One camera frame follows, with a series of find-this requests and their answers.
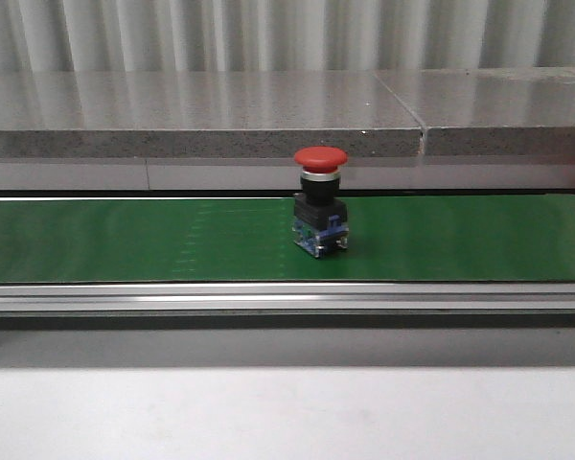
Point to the red mushroom push button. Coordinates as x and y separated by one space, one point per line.
320 219

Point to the green conveyor belt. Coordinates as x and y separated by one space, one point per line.
392 238

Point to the grey stone slab right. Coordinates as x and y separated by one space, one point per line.
481 112

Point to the grey stone slab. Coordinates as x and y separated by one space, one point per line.
197 115
481 112

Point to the grey stone slab left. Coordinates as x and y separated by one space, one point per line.
197 115

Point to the aluminium conveyor frame rail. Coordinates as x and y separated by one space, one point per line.
283 305

